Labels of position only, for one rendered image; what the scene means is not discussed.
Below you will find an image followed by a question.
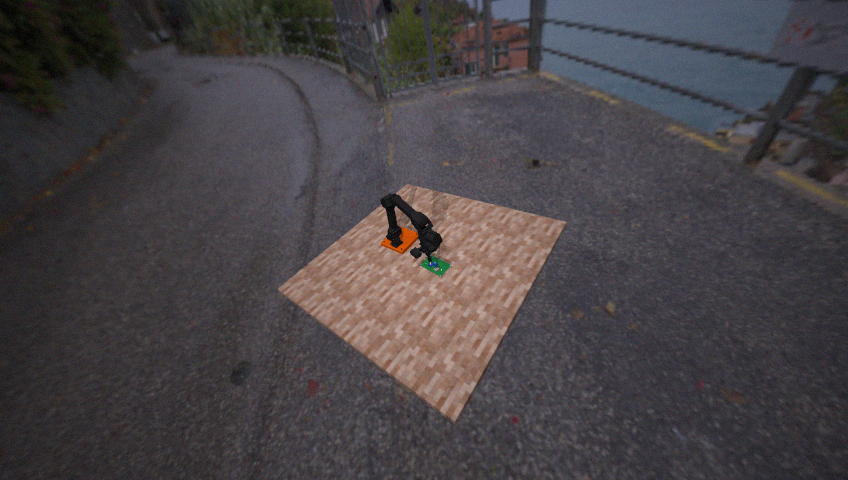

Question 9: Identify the green circuit board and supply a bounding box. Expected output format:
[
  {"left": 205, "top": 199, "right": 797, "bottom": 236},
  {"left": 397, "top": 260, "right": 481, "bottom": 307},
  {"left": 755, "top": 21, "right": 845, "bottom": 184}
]
[{"left": 420, "top": 255, "right": 452, "bottom": 278}]

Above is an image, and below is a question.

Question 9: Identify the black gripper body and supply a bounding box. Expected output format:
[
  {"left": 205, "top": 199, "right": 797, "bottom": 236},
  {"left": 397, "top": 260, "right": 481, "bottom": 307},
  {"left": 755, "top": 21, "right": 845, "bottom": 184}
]
[{"left": 410, "top": 237, "right": 443, "bottom": 259}]

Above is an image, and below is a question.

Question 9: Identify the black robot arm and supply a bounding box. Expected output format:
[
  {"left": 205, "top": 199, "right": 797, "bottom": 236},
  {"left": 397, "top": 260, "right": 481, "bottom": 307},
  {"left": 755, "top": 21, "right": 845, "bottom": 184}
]
[{"left": 381, "top": 193, "right": 441, "bottom": 253}]

